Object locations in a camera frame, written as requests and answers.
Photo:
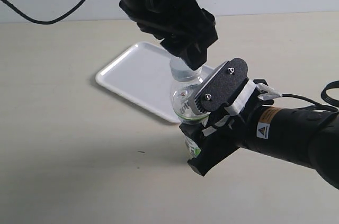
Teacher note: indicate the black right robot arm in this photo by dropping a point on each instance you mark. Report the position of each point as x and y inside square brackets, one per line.
[306, 136]

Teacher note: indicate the clear plastic drink bottle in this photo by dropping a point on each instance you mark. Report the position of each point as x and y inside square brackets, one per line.
[183, 86]

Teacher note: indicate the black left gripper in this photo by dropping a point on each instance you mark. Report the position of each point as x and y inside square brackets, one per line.
[183, 28]

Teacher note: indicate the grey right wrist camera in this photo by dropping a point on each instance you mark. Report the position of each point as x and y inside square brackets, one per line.
[228, 87]

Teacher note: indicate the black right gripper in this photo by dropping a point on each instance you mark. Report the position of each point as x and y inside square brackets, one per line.
[222, 134]

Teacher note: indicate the white bottle cap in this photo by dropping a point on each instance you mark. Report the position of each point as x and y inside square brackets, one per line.
[179, 69]

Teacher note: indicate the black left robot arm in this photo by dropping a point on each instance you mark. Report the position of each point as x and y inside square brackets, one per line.
[183, 28]

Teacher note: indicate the white plastic tray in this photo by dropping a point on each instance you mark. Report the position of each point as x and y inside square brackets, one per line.
[142, 75]

